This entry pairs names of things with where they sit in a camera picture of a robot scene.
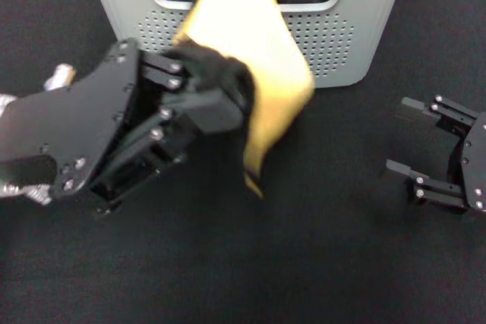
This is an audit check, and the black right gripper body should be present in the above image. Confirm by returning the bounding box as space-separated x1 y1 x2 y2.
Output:
449 112 486 214

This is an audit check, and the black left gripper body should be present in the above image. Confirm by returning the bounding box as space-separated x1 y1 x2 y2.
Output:
0 37 143 216

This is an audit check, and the grey yellow microfiber towel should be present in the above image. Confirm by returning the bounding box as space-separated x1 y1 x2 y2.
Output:
166 0 317 200

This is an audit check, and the grey perforated plastic storage box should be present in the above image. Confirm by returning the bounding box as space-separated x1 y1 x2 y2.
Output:
81 0 422 90

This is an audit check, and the black tablecloth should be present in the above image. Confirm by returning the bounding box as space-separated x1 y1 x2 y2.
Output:
0 0 486 324

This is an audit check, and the small silver connector plug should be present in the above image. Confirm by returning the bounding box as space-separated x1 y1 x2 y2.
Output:
43 63 77 93

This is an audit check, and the grey cable with ribbed plug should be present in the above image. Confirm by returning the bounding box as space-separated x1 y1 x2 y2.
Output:
0 182 53 207

